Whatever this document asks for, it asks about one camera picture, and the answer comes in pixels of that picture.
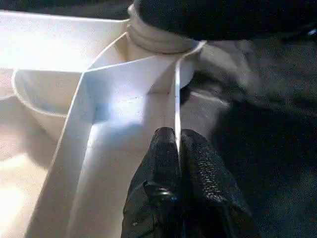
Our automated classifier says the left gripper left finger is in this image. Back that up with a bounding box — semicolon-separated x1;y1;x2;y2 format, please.
122;126;185;238

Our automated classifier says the white plastic table top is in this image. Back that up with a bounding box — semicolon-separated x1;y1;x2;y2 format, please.
0;11;208;238

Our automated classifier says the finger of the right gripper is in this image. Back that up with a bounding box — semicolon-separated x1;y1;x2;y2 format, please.
132;0;317;42

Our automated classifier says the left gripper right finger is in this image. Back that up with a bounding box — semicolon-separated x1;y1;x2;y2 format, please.
180;128;261;238

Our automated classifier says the black work mat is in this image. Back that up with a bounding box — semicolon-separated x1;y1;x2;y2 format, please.
0;0;317;238

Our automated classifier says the white plastic table leg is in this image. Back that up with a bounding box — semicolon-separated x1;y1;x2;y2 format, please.
127;0;206;55

